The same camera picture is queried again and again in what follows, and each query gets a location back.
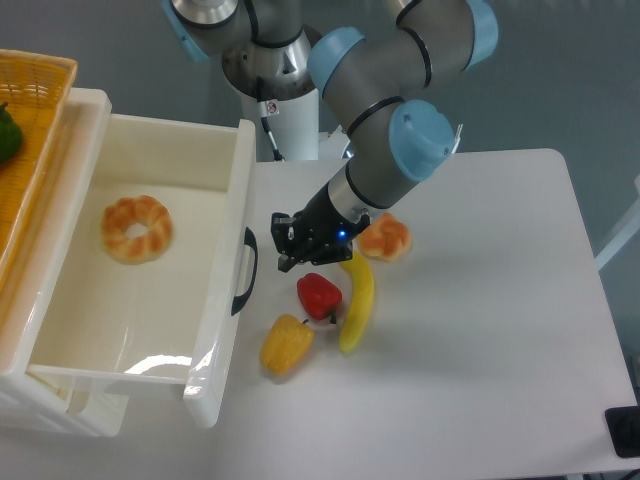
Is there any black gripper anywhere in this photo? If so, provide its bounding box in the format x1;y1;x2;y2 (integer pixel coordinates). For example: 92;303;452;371
270;187;371;273

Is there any white top drawer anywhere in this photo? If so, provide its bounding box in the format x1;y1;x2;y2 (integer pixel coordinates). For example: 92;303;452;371
28;115;257;436

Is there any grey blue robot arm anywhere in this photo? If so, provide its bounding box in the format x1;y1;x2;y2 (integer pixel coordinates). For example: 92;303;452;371
163;1;499;272

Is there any white drawer cabinet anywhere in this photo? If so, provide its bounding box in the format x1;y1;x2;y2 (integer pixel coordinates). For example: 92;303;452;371
1;88;127;437

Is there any red bell pepper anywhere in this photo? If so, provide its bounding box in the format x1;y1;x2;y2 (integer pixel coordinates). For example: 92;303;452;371
296;273;343;324

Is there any yellow banana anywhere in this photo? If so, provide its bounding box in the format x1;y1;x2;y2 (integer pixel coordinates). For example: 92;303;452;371
338;252;375;354

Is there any yellow bell pepper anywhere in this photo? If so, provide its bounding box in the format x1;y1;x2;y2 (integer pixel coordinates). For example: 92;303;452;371
259;314;315;376

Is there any knotted bread roll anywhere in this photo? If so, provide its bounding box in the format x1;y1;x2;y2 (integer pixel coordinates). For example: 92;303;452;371
356;212;413;262

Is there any green bell pepper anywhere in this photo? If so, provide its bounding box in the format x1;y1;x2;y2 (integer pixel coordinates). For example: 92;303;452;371
0;102;23;164

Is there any orange woven basket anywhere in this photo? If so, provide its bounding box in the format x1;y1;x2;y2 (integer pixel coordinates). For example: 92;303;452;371
1;49;78;282

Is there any black device at edge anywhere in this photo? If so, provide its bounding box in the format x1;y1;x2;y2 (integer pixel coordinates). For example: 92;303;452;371
605;405;640;458

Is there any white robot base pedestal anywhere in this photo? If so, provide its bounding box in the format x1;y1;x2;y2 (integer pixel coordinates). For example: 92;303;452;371
222;24;362;162

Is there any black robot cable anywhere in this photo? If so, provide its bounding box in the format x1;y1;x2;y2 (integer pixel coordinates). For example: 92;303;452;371
255;75;286;162

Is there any ring shaped bread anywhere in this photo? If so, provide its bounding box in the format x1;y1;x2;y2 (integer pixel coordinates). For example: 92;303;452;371
100;195;173;264

